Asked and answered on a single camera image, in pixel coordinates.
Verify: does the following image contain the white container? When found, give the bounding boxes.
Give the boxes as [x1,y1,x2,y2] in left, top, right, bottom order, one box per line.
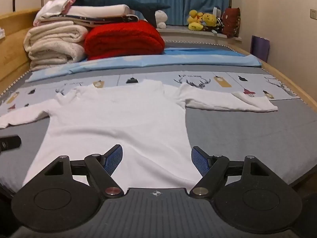
[212,6,225,19]

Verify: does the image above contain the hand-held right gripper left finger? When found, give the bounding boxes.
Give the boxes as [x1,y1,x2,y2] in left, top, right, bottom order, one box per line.
[41,144,125,199]

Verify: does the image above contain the red folded blanket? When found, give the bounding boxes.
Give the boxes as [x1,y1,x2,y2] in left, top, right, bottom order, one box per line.
[84,20,165,60]

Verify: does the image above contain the pink and white cloth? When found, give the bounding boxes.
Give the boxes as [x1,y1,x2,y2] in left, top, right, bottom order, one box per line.
[33,0,76,27]

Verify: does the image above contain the beige trimmed folded blanket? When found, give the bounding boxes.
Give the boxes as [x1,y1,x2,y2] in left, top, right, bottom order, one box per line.
[37,14,139,28]

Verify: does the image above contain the light blue sheet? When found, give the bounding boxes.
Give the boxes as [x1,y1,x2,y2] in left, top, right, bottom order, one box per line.
[25,47,263,84]

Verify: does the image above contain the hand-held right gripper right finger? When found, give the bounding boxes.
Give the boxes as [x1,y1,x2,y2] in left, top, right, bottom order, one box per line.
[189,146,274,199]

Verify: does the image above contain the cream folded quilt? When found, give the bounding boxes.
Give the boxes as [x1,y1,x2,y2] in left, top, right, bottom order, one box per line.
[24,21,89,71]

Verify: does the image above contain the white long-sleeved shirt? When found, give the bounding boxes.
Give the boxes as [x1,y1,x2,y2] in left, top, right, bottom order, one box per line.
[0,79,279,192]

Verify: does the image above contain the yellow bear plush toy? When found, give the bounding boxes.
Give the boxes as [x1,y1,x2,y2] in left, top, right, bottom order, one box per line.
[202,12,219,29]

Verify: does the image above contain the dark red cushion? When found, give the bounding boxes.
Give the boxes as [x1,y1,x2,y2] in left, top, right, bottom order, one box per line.
[221,7,241,38]

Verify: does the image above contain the white folded pillow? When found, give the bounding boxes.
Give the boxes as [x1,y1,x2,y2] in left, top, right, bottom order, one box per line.
[66,4,135,20]

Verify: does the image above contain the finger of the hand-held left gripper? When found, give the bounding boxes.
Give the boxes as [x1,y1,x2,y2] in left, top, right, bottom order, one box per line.
[0,135,22,152]

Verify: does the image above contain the white plush toy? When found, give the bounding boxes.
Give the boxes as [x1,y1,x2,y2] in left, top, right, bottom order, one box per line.
[155,10,168,29]

